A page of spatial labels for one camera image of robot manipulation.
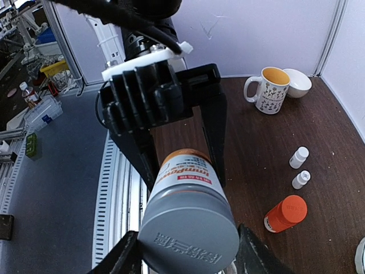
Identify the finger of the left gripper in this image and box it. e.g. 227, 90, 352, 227
109, 129, 160, 191

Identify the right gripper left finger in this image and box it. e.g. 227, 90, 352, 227
88, 231, 142, 274

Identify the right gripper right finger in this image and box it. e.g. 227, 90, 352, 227
235, 223, 294, 274

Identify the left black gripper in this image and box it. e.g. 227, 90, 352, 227
98, 62, 229, 188

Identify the grey bottle cap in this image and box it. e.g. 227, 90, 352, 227
137, 191, 240, 273

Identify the grey capped white orange bottle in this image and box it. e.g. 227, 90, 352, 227
147, 148, 230, 210

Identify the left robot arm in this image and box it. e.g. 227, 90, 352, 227
69, 1, 227, 189

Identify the orange pill bottle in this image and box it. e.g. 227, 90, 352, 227
263, 195, 308, 233

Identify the white floral mug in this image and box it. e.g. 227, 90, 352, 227
243, 67, 291, 115

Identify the shorter small white bottle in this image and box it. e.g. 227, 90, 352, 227
291, 170, 311, 190

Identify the plain white bowl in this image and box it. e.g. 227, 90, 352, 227
284, 68, 312, 99

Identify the taller small white bottle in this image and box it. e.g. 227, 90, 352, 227
289, 146, 309, 169

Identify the white fluted bowl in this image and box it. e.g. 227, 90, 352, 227
354, 237, 365, 274

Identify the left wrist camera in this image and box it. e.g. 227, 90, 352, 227
95, 41, 193, 136

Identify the left black braided cable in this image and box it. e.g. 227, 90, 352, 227
48, 0, 183, 55

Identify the left aluminium frame post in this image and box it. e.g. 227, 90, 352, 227
312, 0, 348, 77

